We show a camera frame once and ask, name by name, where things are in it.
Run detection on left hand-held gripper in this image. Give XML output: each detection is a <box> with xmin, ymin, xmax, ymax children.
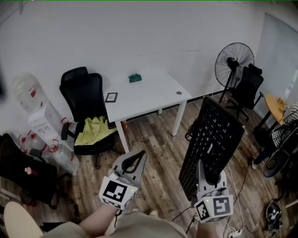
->
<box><xmin>99</xmin><ymin>150</ymin><xmax>148</xmax><ymax>211</ymax></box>

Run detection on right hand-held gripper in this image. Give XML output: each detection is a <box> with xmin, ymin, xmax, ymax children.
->
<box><xmin>194</xmin><ymin>159</ymin><xmax>234</xmax><ymax>223</ymax></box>

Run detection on black keyboard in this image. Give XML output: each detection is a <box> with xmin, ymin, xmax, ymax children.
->
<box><xmin>178</xmin><ymin>95</ymin><xmax>245</xmax><ymax>202</ymax></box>

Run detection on person's left forearm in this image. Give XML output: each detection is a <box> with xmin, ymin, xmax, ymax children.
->
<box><xmin>78</xmin><ymin>204</ymin><xmax>122</xmax><ymax>238</ymax></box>

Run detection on person's right forearm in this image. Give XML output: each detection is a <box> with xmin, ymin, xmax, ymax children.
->
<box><xmin>196</xmin><ymin>220</ymin><xmax>220</xmax><ymax>238</ymax></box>

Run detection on white desk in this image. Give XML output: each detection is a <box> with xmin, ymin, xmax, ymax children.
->
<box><xmin>102</xmin><ymin>68</ymin><xmax>194</xmax><ymax>153</ymax></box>

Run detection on yellow-green cloth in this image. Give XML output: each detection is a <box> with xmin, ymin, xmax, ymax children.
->
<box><xmin>74</xmin><ymin>116</ymin><xmax>117</xmax><ymax>146</ymax></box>

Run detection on white power strip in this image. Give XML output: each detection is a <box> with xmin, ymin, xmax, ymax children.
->
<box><xmin>226</xmin><ymin>228</ymin><xmax>243</xmax><ymax>238</ymax></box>

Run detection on person's beige shorts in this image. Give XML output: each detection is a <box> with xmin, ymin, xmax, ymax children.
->
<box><xmin>41</xmin><ymin>211</ymin><xmax>190</xmax><ymax>238</ymax></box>

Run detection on clear water jug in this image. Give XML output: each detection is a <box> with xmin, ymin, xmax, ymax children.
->
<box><xmin>51</xmin><ymin>139</ymin><xmax>81</xmax><ymax>176</ymax></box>
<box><xmin>18</xmin><ymin>130</ymin><xmax>48</xmax><ymax>155</ymax></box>
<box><xmin>60</xmin><ymin>117</ymin><xmax>79</xmax><ymax>136</ymax></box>
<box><xmin>12</xmin><ymin>73</ymin><xmax>47</xmax><ymax>114</ymax></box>

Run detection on black framed card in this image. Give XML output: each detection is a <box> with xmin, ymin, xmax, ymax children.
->
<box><xmin>105</xmin><ymin>92</ymin><xmax>119</xmax><ymax>104</ymax></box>

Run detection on black mesh office chair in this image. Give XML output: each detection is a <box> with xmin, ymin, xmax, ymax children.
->
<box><xmin>59</xmin><ymin>66</ymin><xmax>118</xmax><ymax>168</ymax></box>

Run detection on round wooden table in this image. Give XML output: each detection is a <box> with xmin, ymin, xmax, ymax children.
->
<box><xmin>253</xmin><ymin>94</ymin><xmax>289</xmax><ymax>141</ymax></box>

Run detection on white water dispenser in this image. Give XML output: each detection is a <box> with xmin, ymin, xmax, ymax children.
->
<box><xmin>27</xmin><ymin>102</ymin><xmax>72</xmax><ymax>151</ymax></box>

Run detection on black office chair with headrest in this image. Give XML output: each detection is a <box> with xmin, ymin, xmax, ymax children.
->
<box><xmin>225</xmin><ymin>63</ymin><xmax>265</xmax><ymax>122</ymax></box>

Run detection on yellow item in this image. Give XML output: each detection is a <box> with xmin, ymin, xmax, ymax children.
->
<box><xmin>276</xmin><ymin>97</ymin><xmax>288</xmax><ymax>109</ymax></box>

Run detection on black chair with pink charm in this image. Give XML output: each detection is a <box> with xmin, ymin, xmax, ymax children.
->
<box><xmin>0</xmin><ymin>132</ymin><xmax>72</xmax><ymax>210</ymax></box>

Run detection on black standing fan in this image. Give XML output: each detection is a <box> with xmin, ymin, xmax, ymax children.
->
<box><xmin>214</xmin><ymin>42</ymin><xmax>255</xmax><ymax>104</ymax></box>

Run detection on beige chair back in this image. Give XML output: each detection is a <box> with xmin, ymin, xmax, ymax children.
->
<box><xmin>3</xmin><ymin>201</ymin><xmax>44</xmax><ymax>238</ymax></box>

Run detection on white cable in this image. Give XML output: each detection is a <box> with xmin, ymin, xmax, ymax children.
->
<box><xmin>226</xmin><ymin>162</ymin><xmax>245</xmax><ymax>231</ymax></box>

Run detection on black keyboard cable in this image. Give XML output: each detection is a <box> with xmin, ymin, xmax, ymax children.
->
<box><xmin>184</xmin><ymin>119</ymin><xmax>199</xmax><ymax>140</ymax></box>

